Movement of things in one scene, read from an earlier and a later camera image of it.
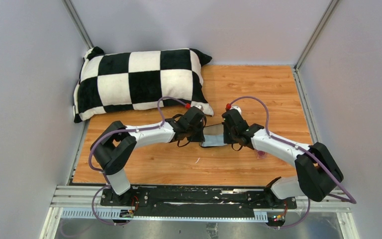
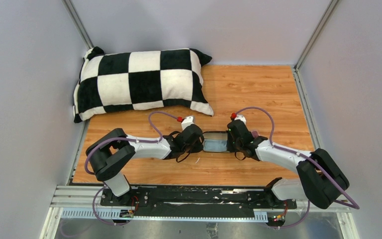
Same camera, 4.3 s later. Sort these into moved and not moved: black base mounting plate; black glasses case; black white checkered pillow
Moved: black glasses case
Not moved: black base mounting plate; black white checkered pillow
